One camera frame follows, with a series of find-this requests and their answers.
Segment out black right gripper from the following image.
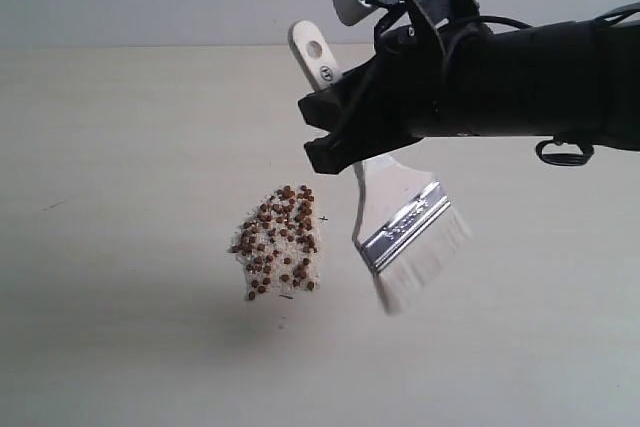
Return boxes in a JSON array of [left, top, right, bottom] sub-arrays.
[[297, 25, 450, 175]]

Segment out white wooden paintbrush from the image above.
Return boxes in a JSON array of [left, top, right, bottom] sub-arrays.
[[287, 19, 474, 317]]

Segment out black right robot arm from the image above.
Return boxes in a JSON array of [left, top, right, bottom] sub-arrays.
[[299, 19, 639, 174]]

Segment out pile of white grains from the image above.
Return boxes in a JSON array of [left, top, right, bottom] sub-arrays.
[[228, 184, 321, 302]]

